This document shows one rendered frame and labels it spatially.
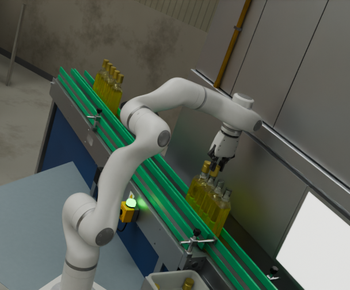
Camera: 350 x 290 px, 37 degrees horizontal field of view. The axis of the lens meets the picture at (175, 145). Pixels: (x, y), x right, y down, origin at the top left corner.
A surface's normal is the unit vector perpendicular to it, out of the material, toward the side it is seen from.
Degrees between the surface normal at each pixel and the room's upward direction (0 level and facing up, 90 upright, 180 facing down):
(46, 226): 0
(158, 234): 90
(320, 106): 90
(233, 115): 82
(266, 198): 90
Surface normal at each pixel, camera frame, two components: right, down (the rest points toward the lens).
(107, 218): 0.63, -0.06
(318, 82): -0.83, -0.06
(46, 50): -0.48, 0.20
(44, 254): 0.31, -0.87
